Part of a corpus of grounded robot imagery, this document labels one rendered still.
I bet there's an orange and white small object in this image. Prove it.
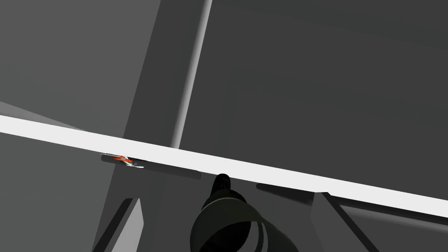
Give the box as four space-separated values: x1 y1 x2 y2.
104 154 145 169

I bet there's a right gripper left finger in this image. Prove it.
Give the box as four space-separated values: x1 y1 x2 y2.
91 197 144 252

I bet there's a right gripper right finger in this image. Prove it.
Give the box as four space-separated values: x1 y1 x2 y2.
311 191 381 252

